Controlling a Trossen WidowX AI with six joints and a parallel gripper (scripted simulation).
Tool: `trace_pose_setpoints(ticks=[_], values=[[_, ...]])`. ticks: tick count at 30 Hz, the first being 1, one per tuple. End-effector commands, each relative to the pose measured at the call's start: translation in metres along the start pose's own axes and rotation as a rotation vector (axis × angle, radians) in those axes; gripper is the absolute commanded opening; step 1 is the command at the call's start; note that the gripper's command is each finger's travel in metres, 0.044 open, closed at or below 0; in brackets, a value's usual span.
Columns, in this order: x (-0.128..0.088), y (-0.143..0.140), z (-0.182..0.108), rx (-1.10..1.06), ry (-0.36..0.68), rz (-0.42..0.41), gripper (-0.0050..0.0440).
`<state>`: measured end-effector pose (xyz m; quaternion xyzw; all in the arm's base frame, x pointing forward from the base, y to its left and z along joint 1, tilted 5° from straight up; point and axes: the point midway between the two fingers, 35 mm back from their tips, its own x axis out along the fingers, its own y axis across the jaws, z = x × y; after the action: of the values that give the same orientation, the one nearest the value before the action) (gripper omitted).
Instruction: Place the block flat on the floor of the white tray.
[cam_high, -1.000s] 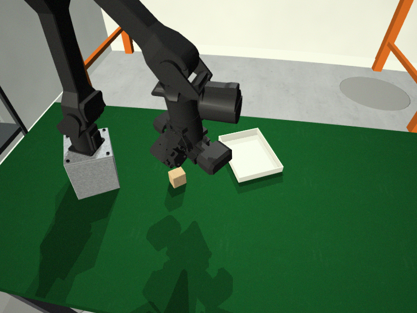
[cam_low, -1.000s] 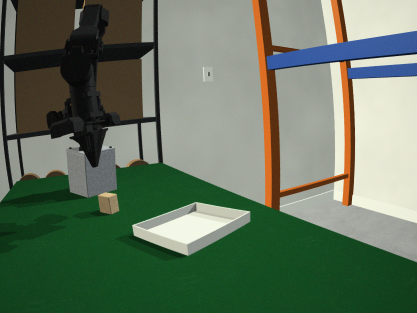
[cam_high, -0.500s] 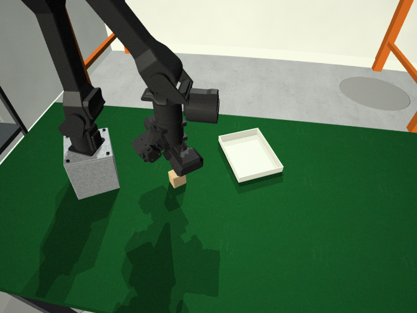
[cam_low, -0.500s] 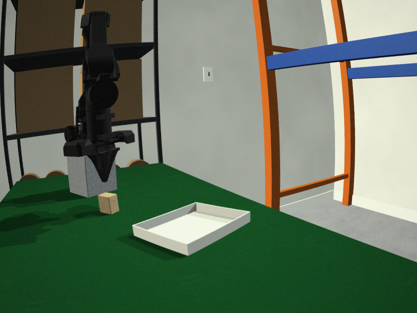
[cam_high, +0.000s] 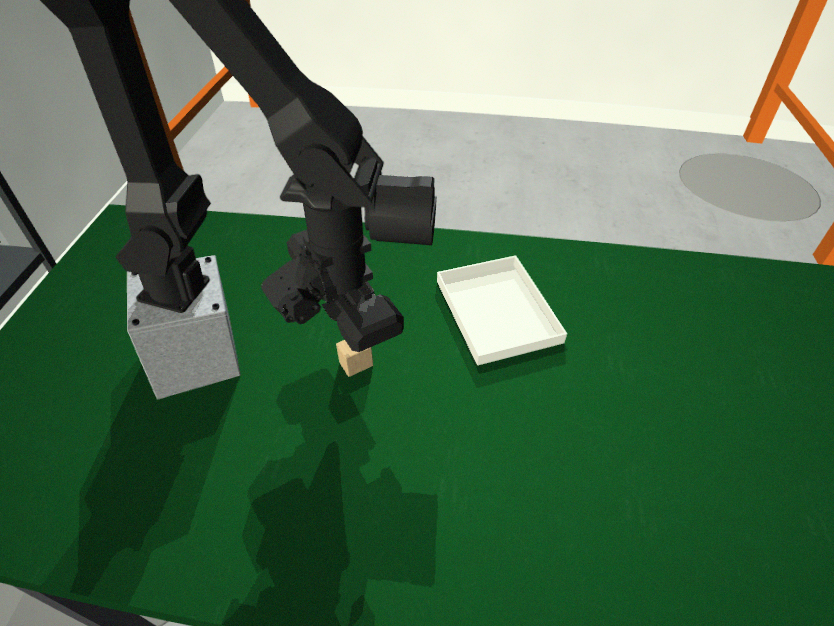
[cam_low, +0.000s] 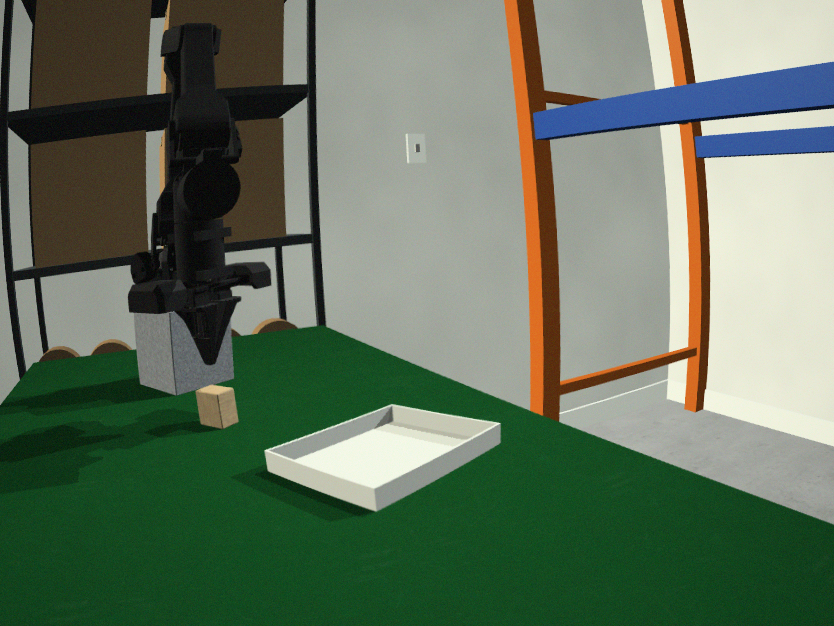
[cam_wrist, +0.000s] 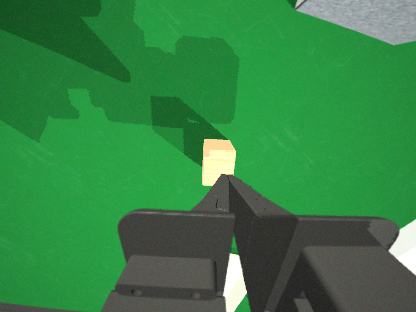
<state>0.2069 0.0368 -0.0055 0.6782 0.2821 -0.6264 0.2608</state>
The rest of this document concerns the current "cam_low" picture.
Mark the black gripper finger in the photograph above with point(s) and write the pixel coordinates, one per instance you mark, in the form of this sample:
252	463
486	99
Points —
224	312
202	326

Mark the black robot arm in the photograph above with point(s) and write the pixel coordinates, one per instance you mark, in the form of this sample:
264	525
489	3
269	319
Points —
198	119

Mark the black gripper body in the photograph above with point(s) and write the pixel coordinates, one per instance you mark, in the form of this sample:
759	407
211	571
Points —
200	255

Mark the light wooden block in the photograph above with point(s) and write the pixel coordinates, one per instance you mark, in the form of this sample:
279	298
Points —
217	406

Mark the white tray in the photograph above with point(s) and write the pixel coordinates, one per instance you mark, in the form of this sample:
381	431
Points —
393	441

